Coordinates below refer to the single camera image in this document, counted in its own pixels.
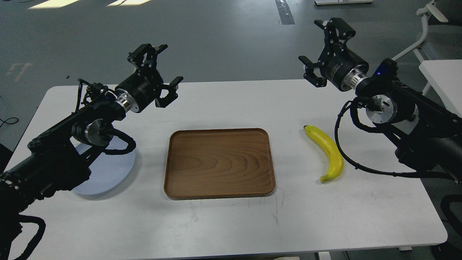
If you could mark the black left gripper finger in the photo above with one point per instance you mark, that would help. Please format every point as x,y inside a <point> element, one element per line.
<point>171,88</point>
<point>144,58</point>

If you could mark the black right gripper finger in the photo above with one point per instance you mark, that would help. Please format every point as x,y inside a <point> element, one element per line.
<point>309,75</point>
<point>337,32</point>

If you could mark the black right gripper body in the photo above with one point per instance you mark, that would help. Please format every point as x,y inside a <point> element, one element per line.
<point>338,63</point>

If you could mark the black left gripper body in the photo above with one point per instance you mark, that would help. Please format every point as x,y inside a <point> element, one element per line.
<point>143,87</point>

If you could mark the yellow banana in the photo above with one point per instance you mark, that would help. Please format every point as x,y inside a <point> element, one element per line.
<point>328,146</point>

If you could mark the light blue plate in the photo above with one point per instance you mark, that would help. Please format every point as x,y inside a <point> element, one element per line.
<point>107,172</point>

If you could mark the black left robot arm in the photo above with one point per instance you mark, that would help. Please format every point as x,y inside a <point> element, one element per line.
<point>61,156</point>

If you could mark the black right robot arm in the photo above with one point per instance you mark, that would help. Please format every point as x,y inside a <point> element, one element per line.
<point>426,135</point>

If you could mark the brown wooden tray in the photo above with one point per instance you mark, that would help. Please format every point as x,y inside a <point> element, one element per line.
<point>219,164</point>

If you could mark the white office chair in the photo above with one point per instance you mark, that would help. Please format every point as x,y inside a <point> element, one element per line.
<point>440,36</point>

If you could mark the white side table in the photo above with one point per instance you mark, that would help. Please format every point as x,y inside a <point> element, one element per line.
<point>445,76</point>

